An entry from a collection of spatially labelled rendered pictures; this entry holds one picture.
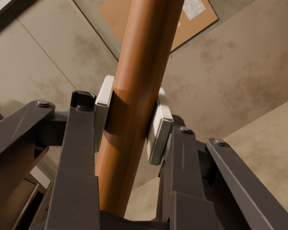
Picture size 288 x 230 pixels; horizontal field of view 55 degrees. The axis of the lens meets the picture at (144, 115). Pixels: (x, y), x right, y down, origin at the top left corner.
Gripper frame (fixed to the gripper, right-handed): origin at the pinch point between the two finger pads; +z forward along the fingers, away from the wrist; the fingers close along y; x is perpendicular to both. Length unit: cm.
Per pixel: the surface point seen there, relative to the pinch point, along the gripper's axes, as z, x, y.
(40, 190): 150, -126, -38
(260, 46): 310, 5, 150
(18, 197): 131, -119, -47
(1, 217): 111, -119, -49
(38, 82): 323, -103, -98
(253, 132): 290, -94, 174
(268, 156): 238, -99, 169
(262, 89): 312, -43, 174
